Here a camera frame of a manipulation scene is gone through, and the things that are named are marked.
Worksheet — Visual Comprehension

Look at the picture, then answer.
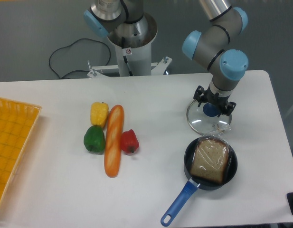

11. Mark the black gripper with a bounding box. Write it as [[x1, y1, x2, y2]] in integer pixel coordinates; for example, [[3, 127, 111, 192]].
[[193, 86, 236, 116]]

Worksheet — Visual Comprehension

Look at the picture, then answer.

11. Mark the glass pot lid blue knob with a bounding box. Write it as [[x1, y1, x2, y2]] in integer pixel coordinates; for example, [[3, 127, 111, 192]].
[[186, 98, 233, 136]]

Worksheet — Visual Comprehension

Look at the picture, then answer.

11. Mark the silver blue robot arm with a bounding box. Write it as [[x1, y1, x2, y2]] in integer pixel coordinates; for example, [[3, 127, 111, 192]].
[[84, 0, 248, 116]]

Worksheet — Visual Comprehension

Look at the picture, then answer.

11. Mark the bagged bread slice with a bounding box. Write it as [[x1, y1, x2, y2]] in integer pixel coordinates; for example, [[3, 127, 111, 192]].
[[189, 128, 235, 185]]

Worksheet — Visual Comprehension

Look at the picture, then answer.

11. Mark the red bell pepper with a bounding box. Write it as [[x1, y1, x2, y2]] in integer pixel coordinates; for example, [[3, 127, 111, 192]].
[[120, 129, 140, 155]]

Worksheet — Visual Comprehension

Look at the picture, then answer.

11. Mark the orange baguette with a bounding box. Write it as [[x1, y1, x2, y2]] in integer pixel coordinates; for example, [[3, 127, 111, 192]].
[[104, 104, 124, 178]]

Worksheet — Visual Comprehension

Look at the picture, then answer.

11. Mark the yellow bell pepper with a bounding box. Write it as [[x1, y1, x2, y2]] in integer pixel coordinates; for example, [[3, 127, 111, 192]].
[[90, 102, 109, 128]]

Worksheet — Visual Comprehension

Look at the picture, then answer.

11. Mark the green bell pepper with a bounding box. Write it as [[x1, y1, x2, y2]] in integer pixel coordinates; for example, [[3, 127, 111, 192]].
[[84, 125, 105, 154]]

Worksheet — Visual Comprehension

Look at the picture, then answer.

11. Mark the yellow woven basket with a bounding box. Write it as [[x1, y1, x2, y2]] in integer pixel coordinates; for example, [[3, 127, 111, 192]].
[[0, 97, 42, 207]]

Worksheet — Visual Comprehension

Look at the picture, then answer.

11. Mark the dark frying pan blue handle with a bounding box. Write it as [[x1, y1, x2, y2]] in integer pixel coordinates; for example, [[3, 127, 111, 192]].
[[161, 135, 238, 227]]

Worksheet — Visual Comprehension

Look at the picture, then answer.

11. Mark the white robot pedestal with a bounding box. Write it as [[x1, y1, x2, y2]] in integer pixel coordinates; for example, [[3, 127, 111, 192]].
[[108, 13, 158, 72]]

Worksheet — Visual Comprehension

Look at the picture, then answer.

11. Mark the white pedestal base frame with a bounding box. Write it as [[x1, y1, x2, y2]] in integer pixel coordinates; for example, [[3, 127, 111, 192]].
[[87, 57, 172, 78]]

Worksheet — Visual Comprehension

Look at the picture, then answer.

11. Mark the black floor cable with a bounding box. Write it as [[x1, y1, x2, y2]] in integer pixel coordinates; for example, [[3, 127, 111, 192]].
[[48, 38, 111, 79]]

